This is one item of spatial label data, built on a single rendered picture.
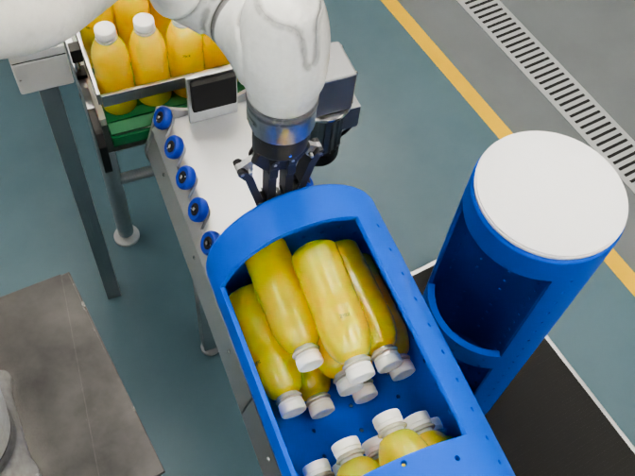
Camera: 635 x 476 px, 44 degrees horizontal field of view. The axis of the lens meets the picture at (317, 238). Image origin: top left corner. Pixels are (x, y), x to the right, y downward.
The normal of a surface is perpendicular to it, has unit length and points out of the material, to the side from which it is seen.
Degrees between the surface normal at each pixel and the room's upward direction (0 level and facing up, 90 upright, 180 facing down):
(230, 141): 0
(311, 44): 79
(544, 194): 0
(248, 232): 36
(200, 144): 0
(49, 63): 90
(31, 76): 90
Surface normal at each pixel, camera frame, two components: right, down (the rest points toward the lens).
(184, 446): 0.07, -0.52
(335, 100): 0.37, 0.80
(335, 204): 0.36, -0.58
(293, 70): 0.19, 0.77
